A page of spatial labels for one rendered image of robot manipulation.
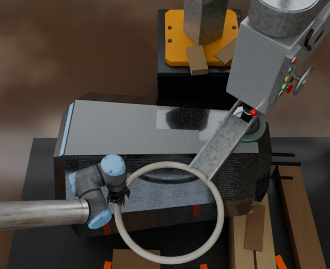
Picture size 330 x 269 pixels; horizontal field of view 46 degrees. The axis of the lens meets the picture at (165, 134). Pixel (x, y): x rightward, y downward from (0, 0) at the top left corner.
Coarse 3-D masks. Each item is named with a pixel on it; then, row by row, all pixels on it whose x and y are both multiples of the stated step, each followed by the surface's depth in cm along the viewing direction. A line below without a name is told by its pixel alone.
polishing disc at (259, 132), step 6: (240, 108) 208; (234, 114) 206; (240, 114) 206; (258, 120) 204; (264, 120) 204; (258, 126) 202; (264, 126) 202; (252, 132) 200; (258, 132) 200; (246, 138) 198; (252, 138) 198
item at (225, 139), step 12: (228, 120) 190; (240, 120) 189; (252, 120) 183; (216, 132) 185; (228, 132) 188; (240, 132) 187; (216, 144) 187; (228, 144) 186; (204, 156) 186; (216, 156) 185; (228, 156) 182; (204, 168) 184; (216, 168) 179
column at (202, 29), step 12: (192, 0) 226; (216, 0) 221; (228, 0) 227; (192, 12) 232; (204, 12) 224; (216, 12) 229; (192, 24) 239; (204, 24) 232; (216, 24) 238; (192, 36) 247; (204, 36) 241; (216, 36) 248
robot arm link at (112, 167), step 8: (104, 160) 147; (112, 160) 147; (120, 160) 148; (104, 168) 145; (112, 168) 145; (120, 168) 146; (104, 176) 146; (112, 176) 146; (120, 176) 148; (112, 184) 152; (120, 184) 153
